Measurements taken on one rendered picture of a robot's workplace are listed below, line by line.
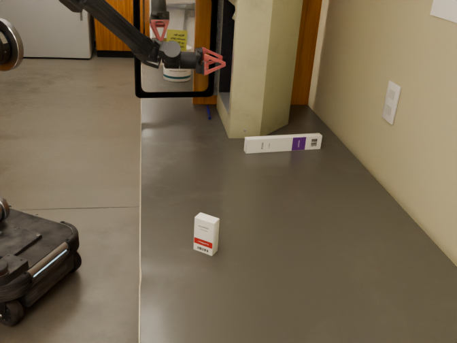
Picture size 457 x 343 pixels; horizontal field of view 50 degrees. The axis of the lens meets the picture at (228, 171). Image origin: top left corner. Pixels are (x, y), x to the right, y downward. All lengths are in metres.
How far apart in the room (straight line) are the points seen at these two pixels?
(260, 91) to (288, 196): 0.45
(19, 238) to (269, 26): 1.51
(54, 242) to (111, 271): 0.35
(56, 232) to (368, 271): 1.71
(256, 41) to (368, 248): 0.76
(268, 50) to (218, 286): 0.87
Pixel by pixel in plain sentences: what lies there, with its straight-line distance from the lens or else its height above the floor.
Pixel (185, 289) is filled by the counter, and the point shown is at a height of 0.94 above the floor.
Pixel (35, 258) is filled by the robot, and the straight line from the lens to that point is 2.35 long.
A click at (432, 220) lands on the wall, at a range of 1.35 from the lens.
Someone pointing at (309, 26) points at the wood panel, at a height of 1.26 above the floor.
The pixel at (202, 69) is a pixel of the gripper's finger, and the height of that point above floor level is 1.16.
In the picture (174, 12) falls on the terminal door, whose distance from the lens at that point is 1.86.
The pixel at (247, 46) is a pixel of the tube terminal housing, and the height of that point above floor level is 1.26.
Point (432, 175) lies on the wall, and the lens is 1.35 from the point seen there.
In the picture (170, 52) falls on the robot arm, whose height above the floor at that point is 1.22.
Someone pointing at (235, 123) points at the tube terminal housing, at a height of 1.00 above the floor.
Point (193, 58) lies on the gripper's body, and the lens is 1.71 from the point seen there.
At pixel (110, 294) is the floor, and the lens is 2.47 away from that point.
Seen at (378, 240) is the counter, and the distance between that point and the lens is 1.24.
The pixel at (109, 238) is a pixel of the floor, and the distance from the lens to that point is 2.85.
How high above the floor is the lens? 1.58
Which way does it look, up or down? 26 degrees down
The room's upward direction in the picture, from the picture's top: 4 degrees clockwise
